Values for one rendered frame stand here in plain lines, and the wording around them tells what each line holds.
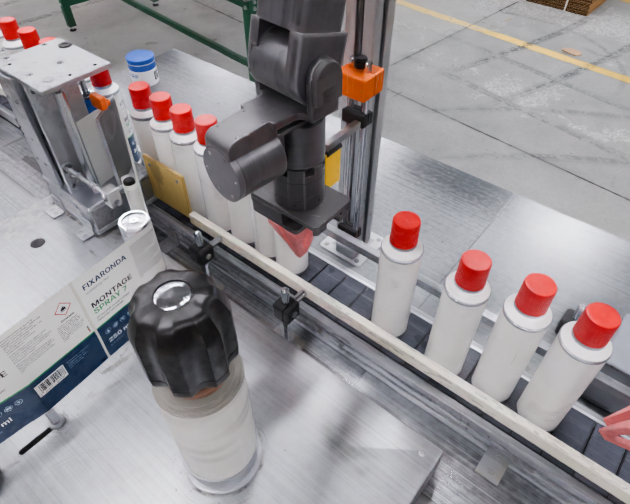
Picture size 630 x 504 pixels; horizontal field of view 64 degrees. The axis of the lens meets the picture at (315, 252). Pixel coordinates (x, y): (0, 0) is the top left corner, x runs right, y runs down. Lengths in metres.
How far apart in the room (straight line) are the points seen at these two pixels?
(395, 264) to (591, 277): 0.45
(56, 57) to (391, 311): 0.60
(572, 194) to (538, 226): 1.57
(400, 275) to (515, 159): 2.14
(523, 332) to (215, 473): 0.36
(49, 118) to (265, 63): 0.46
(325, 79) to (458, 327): 0.32
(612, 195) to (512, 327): 2.13
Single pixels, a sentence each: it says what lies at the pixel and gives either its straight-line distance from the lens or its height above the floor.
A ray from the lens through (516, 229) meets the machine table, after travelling 1.01.
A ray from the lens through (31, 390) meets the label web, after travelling 0.66.
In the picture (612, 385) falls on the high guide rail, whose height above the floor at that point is 0.96.
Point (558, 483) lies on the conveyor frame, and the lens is 0.70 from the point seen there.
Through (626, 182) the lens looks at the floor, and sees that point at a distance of 2.80.
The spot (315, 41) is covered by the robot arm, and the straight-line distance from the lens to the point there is 0.46.
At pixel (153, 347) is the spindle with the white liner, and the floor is 1.16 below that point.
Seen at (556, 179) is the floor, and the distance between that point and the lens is 2.67.
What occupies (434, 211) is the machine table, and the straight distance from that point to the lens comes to 1.00.
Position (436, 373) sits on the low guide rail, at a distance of 0.67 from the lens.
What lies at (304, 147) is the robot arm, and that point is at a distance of 0.51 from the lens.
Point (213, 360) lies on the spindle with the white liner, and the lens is 0.41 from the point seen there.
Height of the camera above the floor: 1.48
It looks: 46 degrees down
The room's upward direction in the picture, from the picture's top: straight up
